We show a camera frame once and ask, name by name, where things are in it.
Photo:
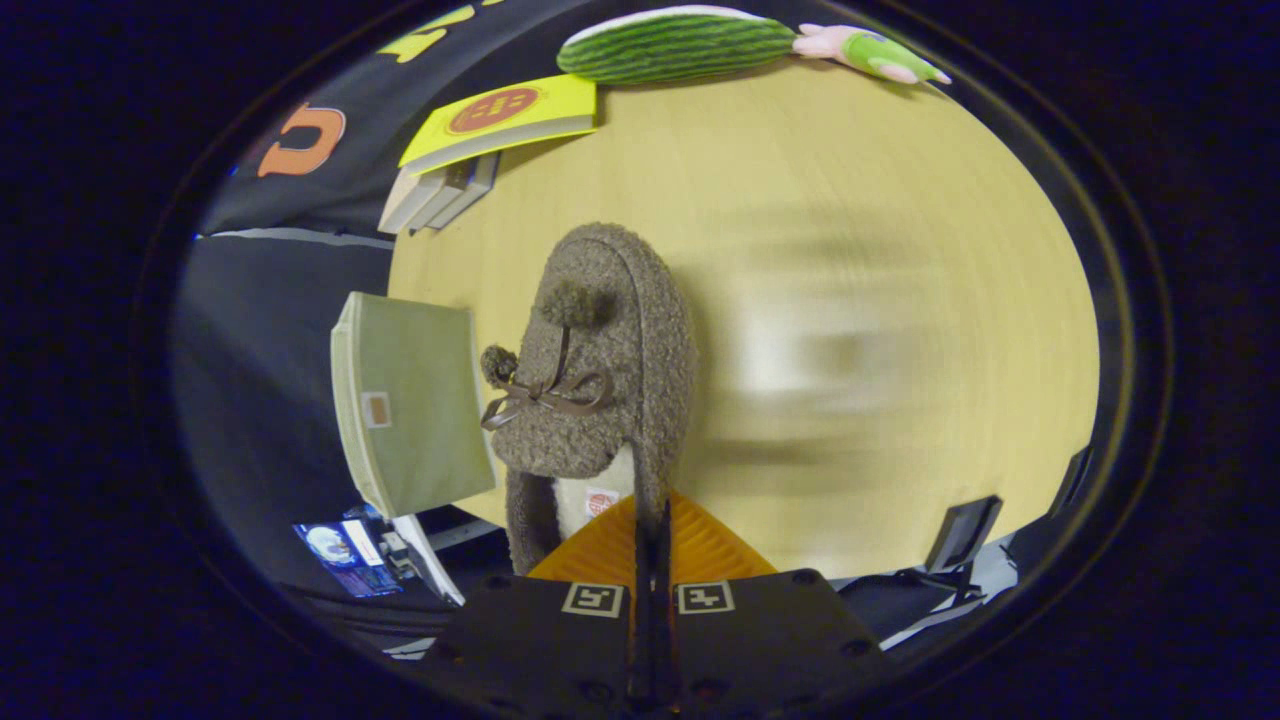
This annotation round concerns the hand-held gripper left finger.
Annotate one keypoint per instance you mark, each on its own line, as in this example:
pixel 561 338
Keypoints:
pixel 545 640

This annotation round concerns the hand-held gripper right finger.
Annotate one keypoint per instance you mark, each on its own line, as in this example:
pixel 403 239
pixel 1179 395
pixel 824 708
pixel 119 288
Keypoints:
pixel 775 635

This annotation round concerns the cream fabric storage box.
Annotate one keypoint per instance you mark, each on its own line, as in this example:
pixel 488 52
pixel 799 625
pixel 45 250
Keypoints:
pixel 420 400

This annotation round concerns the brown fuzzy shoe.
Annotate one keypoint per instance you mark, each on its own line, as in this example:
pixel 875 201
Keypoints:
pixel 610 300

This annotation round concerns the white panel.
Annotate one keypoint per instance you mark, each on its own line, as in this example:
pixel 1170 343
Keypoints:
pixel 430 560

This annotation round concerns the black stand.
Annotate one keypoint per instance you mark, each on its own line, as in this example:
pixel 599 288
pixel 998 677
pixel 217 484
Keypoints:
pixel 960 535

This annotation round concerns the blue printed poster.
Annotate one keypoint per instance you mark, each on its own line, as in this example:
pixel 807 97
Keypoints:
pixel 345 560

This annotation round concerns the white book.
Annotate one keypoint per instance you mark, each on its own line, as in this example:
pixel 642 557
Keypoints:
pixel 440 195

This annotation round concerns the grey blue book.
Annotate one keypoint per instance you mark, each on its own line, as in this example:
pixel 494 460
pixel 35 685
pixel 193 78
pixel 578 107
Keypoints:
pixel 470 185

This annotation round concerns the yellow book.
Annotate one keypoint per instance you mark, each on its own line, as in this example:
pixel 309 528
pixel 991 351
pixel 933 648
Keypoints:
pixel 500 115

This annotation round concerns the pink green plush toy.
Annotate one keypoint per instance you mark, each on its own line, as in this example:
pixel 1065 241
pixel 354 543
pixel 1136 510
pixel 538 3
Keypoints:
pixel 870 52

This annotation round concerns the watermelon slice plush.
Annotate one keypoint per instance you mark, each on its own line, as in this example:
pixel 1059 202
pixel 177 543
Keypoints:
pixel 680 45

